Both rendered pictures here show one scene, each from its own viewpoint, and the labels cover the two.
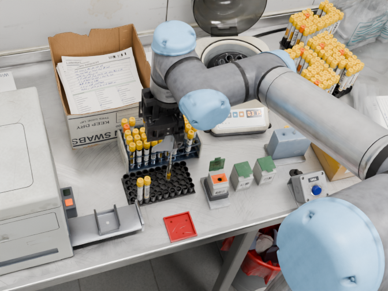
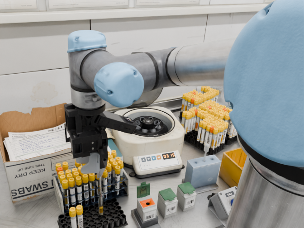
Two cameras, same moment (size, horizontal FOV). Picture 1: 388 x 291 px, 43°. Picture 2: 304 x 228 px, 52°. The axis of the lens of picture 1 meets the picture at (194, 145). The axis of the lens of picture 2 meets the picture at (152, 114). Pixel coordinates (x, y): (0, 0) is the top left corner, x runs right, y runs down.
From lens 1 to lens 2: 0.41 m
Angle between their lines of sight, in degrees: 25
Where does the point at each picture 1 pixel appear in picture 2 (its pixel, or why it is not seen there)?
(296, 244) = (258, 65)
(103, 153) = (41, 201)
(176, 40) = (88, 36)
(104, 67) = (44, 137)
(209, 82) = (121, 60)
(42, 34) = not seen: outside the picture
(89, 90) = (30, 153)
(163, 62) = (77, 58)
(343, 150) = not seen: hidden behind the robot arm
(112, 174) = (49, 218)
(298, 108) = (207, 53)
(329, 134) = not seen: hidden behind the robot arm
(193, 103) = (106, 74)
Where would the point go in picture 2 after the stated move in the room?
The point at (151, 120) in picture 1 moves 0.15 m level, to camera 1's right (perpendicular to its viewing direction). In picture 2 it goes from (76, 135) to (143, 139)
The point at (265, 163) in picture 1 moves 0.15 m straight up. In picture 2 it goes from (186, 187) to (192, 145)
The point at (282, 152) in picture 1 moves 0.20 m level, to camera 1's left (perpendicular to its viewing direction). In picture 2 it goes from (197, 179) to (135, 176)
